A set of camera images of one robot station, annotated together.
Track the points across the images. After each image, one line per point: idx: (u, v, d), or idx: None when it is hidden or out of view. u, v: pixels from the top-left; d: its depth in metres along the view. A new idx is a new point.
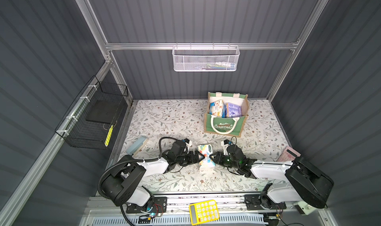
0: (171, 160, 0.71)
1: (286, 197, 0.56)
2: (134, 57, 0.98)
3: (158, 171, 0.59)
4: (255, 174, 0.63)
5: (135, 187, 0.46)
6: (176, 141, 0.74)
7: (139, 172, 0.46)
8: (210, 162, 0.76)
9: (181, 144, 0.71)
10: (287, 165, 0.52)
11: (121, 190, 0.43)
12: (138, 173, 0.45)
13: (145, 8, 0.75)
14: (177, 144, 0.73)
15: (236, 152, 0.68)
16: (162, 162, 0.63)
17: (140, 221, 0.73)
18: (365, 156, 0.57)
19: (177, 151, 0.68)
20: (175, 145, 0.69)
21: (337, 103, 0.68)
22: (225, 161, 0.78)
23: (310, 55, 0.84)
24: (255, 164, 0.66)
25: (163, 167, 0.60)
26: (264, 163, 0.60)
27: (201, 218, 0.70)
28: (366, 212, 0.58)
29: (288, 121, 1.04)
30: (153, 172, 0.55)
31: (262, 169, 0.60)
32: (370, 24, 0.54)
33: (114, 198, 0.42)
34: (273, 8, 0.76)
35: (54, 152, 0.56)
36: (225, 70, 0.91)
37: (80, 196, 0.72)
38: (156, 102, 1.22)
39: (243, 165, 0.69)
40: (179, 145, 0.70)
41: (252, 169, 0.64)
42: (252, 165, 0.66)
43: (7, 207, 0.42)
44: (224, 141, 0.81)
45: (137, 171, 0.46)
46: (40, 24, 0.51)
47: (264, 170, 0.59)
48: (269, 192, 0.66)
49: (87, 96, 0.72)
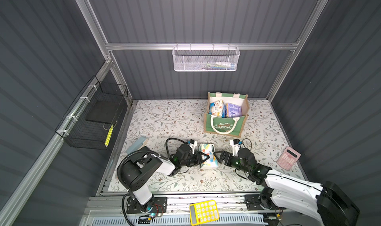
0: (176, 165, 0.73)
1: (292, 205, 0.57)
2: (134, 57, 0.98)
3: (165, 171, 0.60)
4: (268, 184, 0.60)
5: (150, 175, 0.48)
6: (181, 145, 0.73)
7: (157, 163, 0.50)
8: (213, 161, 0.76)
9: (185, 150, 0.71)
10: (316, 190, 0.48)
11: (138, 176, 0.46)
12: (156, 163, 0.50)
13: (145, 9, 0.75)
14: (181, 149, 0.70)
15: (249, 157, 0.62)
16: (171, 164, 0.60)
17: (140, 221, 0.73)
18: (365, 156, 0.57)
19: (182, 156, 0.68)
20: (180, 151, 0.69)
21: (338, 103, 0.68)
22: (233, 163, 0.74)
23: (310, 55, 0.84)
24: (273, 176, 0.59)
25: (170, 168, 0.63)
26: (283, 176, 0.57)
27: (201, 219, 0.70)
28: (366, 212, 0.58)
29: (288, 121, 1.04)
30: (160, 170, 0.56)
31: (280, 183, 0.56)
32: (370, 24, 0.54)
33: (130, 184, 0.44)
34: (274, 8, 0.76)
35: (54, 151, 0.56)
36: (225, 70, 0.91)
37: (80, 196, 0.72)
38: (157, 102, 1.22)
39: (255, 171, 0.64)
40: (185, 151, 0.70)
41: (266, 181, 0.59)
42: (267, 176, 0.60)
43: (7, 207, 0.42)
44: (234, 142, 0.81)
45: (155, 161, 0.52)
46: (41, 25, 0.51)
47: (283, 185, 0.55)
48: (275, 197, 0.64)
49: (87, 96, 0.72)
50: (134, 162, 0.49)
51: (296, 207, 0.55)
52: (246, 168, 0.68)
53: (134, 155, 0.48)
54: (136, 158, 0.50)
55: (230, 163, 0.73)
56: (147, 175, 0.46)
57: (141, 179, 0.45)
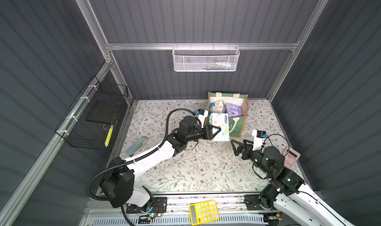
0: (180, 141, 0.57)
1: (293, 216, 0.58)
2: (134, 58, 0.98)
3: (163, 156, 0.52)
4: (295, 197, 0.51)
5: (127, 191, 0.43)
6: (185, 119, 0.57)
7: (129, 176, 0.42)
8: (224, 136, 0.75)
9: (190, 124, 0.57)
10: None
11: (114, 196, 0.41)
12: (127, 179, 0.41)
13: (145, 9, 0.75)
14: (185, 123, 0.57)
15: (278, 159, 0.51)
16: (166, 150, 0.53)
17: (140, 221, 0.73)
18: (365, 156, 0.57)
19: (187, 132, 0.56)
20: (182, 124, 0.56)
21: (338, 103, 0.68)
22: (251, 158, 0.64)
23: (310, 55, 0.84)
24: (309, 196, 0.49)
25: (168, 153, 0.53)
26: (318, 201, 0.48)
27: (201, 219, 0.70)
28: (366, 212, 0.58)
29: (288, 121, 1.04)
30: (156, 158, 0.50)
31: (311, 205, 0.48)
32: (371, 24, 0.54)
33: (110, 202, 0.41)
34: (274, 7, 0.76)
35: (54, 152, 0.56)
36: (225, 70, 0.91)
37: (80, 196, 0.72)
38: (157, 102, 1.22)
39: (281, 175, 0.53)
40: (189, 125, 0.56)
41: (295, 195, 0.50)
42: (301, 191, 0.50)
43: (7, 207, 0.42)
44: (258, 135, 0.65)
45: (128, 174, 0.43)
46: (41, 25, 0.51)
47: (314, 208, 0.47)
48: (279, 202, 0.63)
49: (87, 96, 0.72)
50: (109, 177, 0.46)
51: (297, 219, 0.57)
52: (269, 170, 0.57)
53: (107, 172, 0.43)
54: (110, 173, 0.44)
55: (248, 157, 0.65)
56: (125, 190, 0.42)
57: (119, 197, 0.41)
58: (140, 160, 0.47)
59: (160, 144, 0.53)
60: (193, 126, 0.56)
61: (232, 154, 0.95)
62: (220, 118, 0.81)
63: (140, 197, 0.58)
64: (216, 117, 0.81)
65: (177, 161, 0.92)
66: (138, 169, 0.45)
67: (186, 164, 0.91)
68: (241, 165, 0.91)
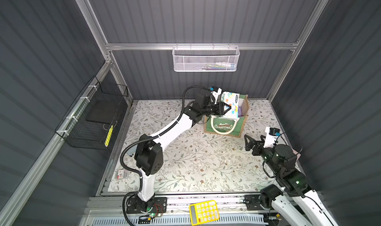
0: (197, 112, 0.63)
1: (287, 219, 0.59)
2: (134, 58, 0.98)
3: (181, 128, 0.56)
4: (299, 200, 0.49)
5: (161, 159, 0.50)
6: (199, 91, 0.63)
7: (158, 148, 0.48)
8: (233, 113, 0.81)
9: (206, 95, 0.60)
10: None
11: (149, 165, 0.48)
12: (157, 151, 0.47)
13: (145, 9, 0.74)
14: (201, 95, 0.61)
15: (289, 158, 0.49)
16: (185, 121, 0.58)
17: (140, 221, 0.73)
18: (366, 156, 0.57)
19: (202, 102, 0.62)
20: (199, 96, 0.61)
21: (338, 103, 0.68)
22: (262, 154, 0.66)
23: (310, 55, 0.84)
24: (315, 204, 0.47)
25: (184, 125, 0.57)
26: (324, 211, 0.46)
27: (201, 219, 0.70)
28: (366, 212, 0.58)
29: (288, 121, 1.04)
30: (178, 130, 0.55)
31: (312, 212, 0.47)
32: (371, 24, 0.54)
33: (148, 170, 0.49)
34: (274, 7, 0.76)
35: (54, 152, 0.56)
36: (226, 70, 0.91)
37: (80, 196, 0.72)
38: (157, 102, 1.22)
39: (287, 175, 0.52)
40: (204, 96, 0.60)
41: (300, 198, 0.48)
42: (308, 197, 0.48)
43: (7, 207, 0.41)
44: (270, 133, 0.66)
45: (158, 146, 0.49)
46: (41, 24, 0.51)
47: (315, 214, 0.46)
48: (277, 202, 0.63)
49: (87, 96, 0.72)
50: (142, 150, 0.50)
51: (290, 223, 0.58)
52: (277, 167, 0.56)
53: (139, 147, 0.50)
54: (142, 147, 0.49)
55: (259, 153, 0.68)
56: (157, 160, 0.47)
57: (154, 165, 0.48)
58: (164, 133, 0.53)
59: (178, 118, 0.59)
60: (207, 97, 0.59)
61: (232, 154, 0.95)
62: (231, 97, 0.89)
63: (150, 188, 0.61)
64: (227, 96, 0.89)
65: (177, 161, 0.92)
66: (164, 142, 0.50)
67: (186, 164, 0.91)
68: (241, 165, 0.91)
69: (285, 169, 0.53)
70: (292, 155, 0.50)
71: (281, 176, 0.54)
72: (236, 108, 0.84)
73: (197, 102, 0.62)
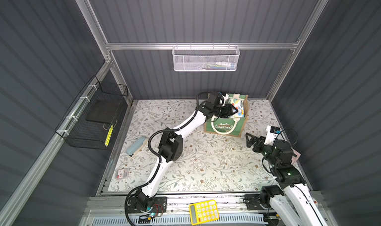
0: (210, 109, 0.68)
1: (283, 218, 0.59)
2: (134, 57, 0.98)
3: (197, 122, 0.66)
4: (288, 192, 0.54)
5: (180, 148, 0.58)
6: (212, 92, 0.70)
7: (180, 139, 0.58)
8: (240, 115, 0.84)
9: (218, 96, 0.71)
10: None
11: (171, 153, 0.59)
12: (179, 141, 0.57)
13: (145, 8, 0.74)
14: (212, 94, 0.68)
15: (285, 150, 0.55)
16: (198, 119, 0.67)
17: (140, 221, 0.73)
18: (365, 156, 0.57)
19: (215, 101, 0.73)
20: (212, 95, 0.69)
21: (338, 103, 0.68)
22: (262, 151, 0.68)
23: (310, 54, 0.84)
24: (300, 194, 0.50)
25: (195, 124, 0.65)
26: (309, 202, 0.48)
27: (201, 219, 0.70)
28: (366, 212, 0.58)
29: (288, 121, 1.04)
30: (193, 125, 0.64)
31: (299, 203, 0.49)
32: (370, 24, 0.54)
33: (170, 159, 0.60)
34: (274, 7, 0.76)
35: (53, 152, 0.56)
36: (225, 70, 0.91)
37: (80, 195, 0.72)
38: (156, 102, 1.22)
39: (282, 168, 0.57)
40: (217, 96, 0.71)
41: (288, 188, 0.53)
42: (293, 188, 0.51)
43: (7, 208, 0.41)
44: (271, 131, 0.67)
45: (179, 138, 0.59)
46: (41, 25, 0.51)
47: (301, 205, 0.49)
48: (274, 200, 0.64)
49: (87, 96, 0.72)
50: (165, 141, 0.60)
51: (285, 220, 0.58)
52: (274, 160, 0.62)
53: (162, 138, 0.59)
54: (165, 139, 0.60)
55: (259, 150, 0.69)
56: (179, 149, 0.57)
57: (175, 153, 0.58)
58: (184, 127, 0.63)
59: (195, 113, 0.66)
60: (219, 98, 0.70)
61: (232, 154, 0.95)
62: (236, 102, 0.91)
63: (158, 183, 0.64)
64: (233, 101, 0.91)
65: (177, 161, 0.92)
66: (183, 135, 0.60)
67: (186, 164, 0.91)
68: (241, 165, 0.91)
69: (281, 162, 0.59)
70: (289, 149, 0.55)
71: (276, 167, 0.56)
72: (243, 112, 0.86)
73: (210, 101, 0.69)
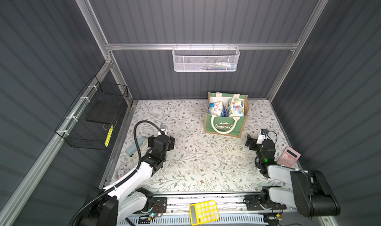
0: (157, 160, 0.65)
1: (286, 201, 0.56)
2: (134, 57, 0.98)
3: (140, 179, 0.53)
4: (270, 172, 0.66)
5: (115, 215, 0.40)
6: (158, 137, 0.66)
7: (113, 203, 0.41)
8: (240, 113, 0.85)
9: (164, 141, 0.64)
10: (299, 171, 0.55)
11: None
12: (111, 206, 0.40)
13: (145, 8, 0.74)
14: (158, 141, 0.64)
15: (268, 149, 0.69)
16: (143, 172, 0.55)
17: (140, 221, 0.73)
18: (366, 156, 0.57)
19: (161, 148, 0.63)
20: (158, 142, 0.63)
21: (338, 103, 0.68)
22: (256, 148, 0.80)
23: (310, 55, 0.84)
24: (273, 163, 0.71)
25: (139, 180, 0.53)
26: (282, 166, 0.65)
27: (201, 219, 0.70)
28: (366, 212, 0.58)
29: (288, 122, 1.04)
30: (136, 181, 0.51)
31: (276, 168, 0.63)
32: (371, 23, 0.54)
33: None
34: (274, 8, 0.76)
35: (54, 152, 0.56)
36: (225, 70, 0.91)
37: (80, 196, 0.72)
38: (156, 102, 1.22)
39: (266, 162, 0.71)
40: (163, 142, 0.63)
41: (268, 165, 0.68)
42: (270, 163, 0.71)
43: (7, 208, 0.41)
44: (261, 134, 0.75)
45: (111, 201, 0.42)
46: (41, 24, 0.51)
47: (279, 170, 0.61)
48: (270, 189, 0.67)
49: (87, 96, 0.72)
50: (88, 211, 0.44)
51: (286, 199, 0.56)
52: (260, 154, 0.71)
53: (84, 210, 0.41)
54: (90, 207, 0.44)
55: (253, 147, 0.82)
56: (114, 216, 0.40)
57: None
58: (121, 185, 0.48)
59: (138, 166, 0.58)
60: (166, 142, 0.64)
61: (232, 154, 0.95)
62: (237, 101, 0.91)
63: (138, 204, 0.60)
64: (234, 100, 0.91)
65: (177, 161, 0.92)
66: (122, 194, 0.46)
67: (186, 164, 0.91)
68: (241, 165, 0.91)
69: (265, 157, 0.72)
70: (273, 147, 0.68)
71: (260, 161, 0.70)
72: (243, 110, 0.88)
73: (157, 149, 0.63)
